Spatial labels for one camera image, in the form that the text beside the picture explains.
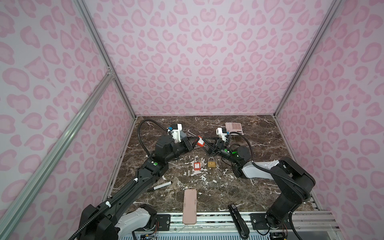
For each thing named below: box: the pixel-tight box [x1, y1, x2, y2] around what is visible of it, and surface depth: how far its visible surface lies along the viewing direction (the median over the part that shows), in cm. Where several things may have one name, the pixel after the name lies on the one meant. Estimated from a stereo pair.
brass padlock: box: [207, 157, 216, 168], surface depth 95 cm
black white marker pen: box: [147, 181, 172, 192], surface depth 86 cm
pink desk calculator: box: [225, 122, 244, 135], surface depth 112 cm
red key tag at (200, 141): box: [197, 135, 206, 147], surface depth 72 cm
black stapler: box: [228, 203, 250, 240], surface depth 73 cm
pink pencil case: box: [183, 188, 197, 225], surface depth 78 cm
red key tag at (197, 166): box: [193, 162, 202, 171], surface depth 93 cm
